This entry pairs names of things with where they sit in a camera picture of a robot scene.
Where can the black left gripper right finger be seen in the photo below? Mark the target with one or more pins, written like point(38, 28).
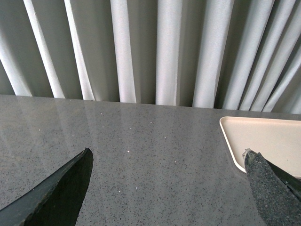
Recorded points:
point(277, 194)

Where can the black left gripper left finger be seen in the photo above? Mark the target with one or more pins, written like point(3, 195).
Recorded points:
point(57, 200)

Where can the cream rectangular tray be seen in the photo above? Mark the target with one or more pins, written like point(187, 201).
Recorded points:
point(279, 141)

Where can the grey-white pleated curtain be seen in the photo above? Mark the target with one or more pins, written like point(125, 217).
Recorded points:
point(228, 54)

